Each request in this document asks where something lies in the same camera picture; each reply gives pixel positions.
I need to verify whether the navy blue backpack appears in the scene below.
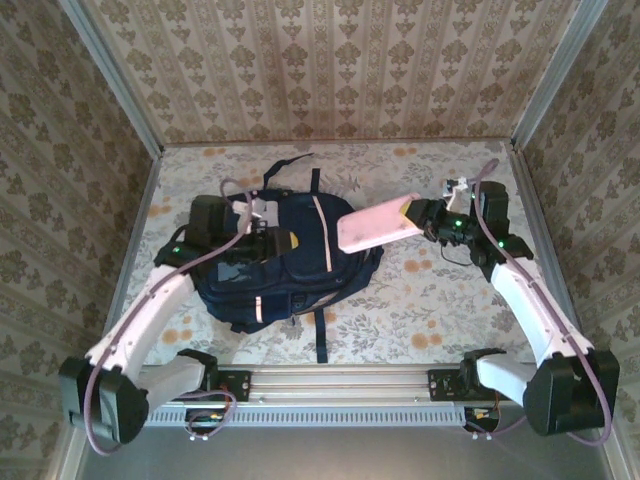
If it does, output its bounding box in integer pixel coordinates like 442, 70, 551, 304
192, 153, 385, 364

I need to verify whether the pink pencil case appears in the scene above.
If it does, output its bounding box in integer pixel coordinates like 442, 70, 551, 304
335, 192, 426, 254

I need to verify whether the floral tablecloth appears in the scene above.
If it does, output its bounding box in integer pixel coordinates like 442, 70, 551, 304
107, 141, 571, 366

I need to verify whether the grey metal panel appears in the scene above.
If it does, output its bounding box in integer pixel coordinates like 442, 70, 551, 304
59, 394, 629, 480

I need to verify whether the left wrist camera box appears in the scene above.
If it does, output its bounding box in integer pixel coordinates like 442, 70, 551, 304
230, 201, 265, 235

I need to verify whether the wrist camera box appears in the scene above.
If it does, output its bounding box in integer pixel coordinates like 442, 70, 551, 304
441, 176, 472, 212
230, 201, 265, 235

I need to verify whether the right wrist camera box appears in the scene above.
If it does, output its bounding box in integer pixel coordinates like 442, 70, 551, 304
441, 176, 472, 212

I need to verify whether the aluminium side rail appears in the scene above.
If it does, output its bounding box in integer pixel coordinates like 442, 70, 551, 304
94, 149, 165, 366
509, 142, 592, 365

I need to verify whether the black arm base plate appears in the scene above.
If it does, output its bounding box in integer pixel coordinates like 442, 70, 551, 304
162, 369, 252, 404
427, 368, 521, 403

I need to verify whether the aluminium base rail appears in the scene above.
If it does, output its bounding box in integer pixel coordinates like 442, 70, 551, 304
74, 363, 614, 404

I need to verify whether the aluminium frame post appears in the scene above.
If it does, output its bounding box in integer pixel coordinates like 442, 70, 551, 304
58, 0, 166, 157
510, 0, 610, 151

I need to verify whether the slotted grey cable duct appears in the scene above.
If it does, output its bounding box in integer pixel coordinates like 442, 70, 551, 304
144, 404, 467, 428

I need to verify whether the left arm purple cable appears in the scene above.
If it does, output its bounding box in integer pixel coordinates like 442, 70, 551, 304
83, 177, 257, 457

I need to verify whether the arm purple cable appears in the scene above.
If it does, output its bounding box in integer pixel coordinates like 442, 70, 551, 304
472, 157, 615, 447
83, 177, 257, 457

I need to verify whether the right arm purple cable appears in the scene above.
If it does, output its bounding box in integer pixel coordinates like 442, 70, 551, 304
472, 157, 615, 447

